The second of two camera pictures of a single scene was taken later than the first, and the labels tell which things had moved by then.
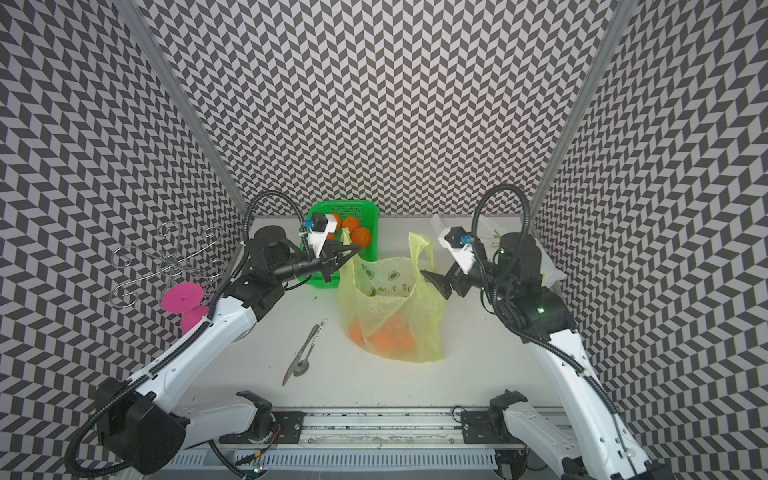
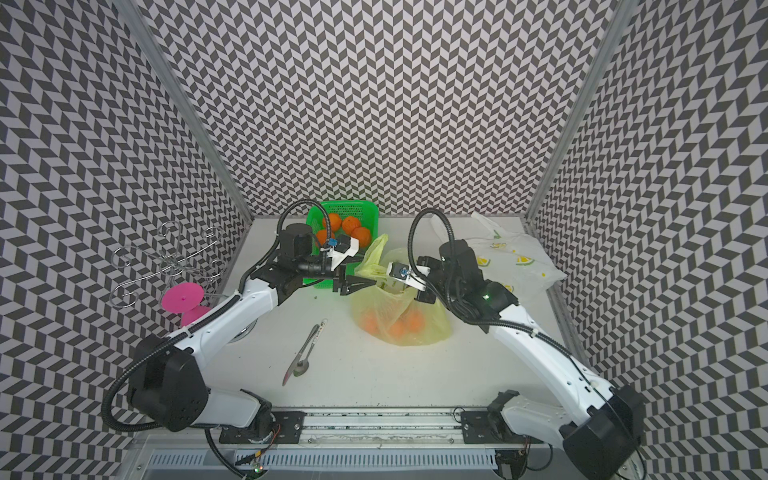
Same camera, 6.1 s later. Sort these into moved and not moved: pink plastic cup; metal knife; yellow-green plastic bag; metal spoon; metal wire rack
Moved: yellow-green plastic bag
Not moved: pink plastic cup; metal wire rack; metal spoon; metal knife
